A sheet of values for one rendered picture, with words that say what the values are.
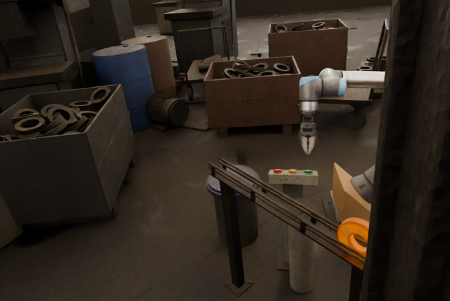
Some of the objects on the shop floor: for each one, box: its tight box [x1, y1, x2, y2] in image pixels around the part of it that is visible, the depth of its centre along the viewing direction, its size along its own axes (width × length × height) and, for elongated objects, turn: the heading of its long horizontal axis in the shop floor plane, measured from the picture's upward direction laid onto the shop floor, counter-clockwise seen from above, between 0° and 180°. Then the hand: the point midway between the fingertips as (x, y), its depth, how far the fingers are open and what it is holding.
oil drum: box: [120, 35, 177, 99], centre depth 439 cm, size 59×59×89 cm
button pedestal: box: [268, 170, 318, 272], centre depth 184 cm, size 16×24×62 cm, turn 90°
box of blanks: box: [0, 84, 136, 229], centre depth 268 cm, size 103×83×77 cm
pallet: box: [172, 66, 185, 97], centre depth 514 cm, size 120×82×32 cm
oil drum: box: [92, 44, 156, 133], centre depth 392 cm, size 59×59×89 cm
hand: (307, 151), depth 168 cm, fingers closed
